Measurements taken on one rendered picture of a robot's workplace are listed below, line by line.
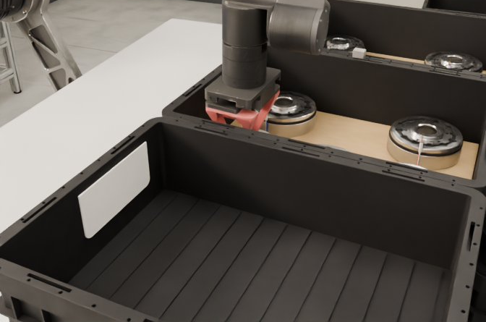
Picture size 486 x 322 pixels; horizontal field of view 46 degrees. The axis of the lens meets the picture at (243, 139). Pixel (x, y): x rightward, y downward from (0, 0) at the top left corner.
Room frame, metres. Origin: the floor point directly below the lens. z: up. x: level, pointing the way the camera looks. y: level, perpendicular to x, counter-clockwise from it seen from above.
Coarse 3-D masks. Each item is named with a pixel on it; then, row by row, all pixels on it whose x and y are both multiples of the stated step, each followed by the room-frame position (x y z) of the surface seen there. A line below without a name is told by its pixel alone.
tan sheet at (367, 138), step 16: (320, 112) 0.84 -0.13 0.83; (320, 128) 0.78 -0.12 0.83; (336, 128) 0.78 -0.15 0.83; (352, 128) 0.78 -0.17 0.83; (368, 128) 0.78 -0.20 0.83; (384, 128) 0.78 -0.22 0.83; (336, 144) 0.73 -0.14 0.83; (352, 144) 0.73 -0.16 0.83; (368, 144) 0.73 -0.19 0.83; (384, 144) 0.73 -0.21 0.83; (464, 144) 0.73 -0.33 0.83; (464, 160) 0.69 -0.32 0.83; (464, 176) 0.65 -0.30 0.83
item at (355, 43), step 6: (330, 36) 1.12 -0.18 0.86; (336, 36) 1.12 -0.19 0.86; (342, 36) 1.12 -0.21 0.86; (348, 36) 1.12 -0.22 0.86; (354, 42) 1.08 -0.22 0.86; (360, 42) 1.08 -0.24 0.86; (330, 48) 1.05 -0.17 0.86; (336, 48) 1.05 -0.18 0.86; (342, 48) 1.05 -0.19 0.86; (348, 48) 1.05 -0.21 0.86
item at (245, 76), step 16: (224, 48) 0.66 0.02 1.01; (240, 48) 0.65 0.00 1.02; (256, 48) 0.65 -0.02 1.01; (224, 64) 0.66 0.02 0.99; (240, 64) 0.65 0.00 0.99; (256, 64) 0.65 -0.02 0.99; (224, 80) 0.66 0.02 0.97; (240, 80) 0.65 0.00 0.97; (256, 80) 0.65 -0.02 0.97; (272, 80) 0.68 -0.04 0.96; (208, 96) 0.64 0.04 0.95; (224, 96) 0.63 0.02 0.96; (240, 96) 0.63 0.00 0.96; (256, 96) 0.63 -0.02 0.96
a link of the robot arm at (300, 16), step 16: (288, 0) 0.65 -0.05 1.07; (304, 0) 0.65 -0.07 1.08; (320, 0) 0.64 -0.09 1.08; (272, 16) 0.64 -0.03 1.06; (288, 16) 0.63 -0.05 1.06; (304, 16) 0.63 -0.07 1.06; (320, 16) 0.62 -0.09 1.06; (272, 32) 0.63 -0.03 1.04; (288, 32) 0.62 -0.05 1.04; (304, 32) 0.62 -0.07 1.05; (320, 32) 0.63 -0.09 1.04; (288, 48) 0.63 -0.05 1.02; (304, 48) 0.62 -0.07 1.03; (320, 48) 0.64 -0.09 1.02
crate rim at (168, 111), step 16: (272, 48) 0.88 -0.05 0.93; (368, 64) 0.81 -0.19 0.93; (384, 64) 0.80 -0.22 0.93; (400, 64) 0.80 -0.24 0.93; (208, 80) 0.74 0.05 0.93; (464, 80) 0.75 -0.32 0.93; (480, 80) 0.75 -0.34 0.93; (192, 96) 0.70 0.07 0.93; (224, 128) 0.60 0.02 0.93; (240, 128) 0.60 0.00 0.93; (288, 144) 0.57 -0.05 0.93; (304, 144) 0.57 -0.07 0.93; (368, 160) 0.53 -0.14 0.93; (384, 160) 0.53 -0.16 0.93; (480, 160) 0.53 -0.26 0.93; (432, 176) 0.50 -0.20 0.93; (448, 176) 0.50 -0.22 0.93; (480, 176) 0.50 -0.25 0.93
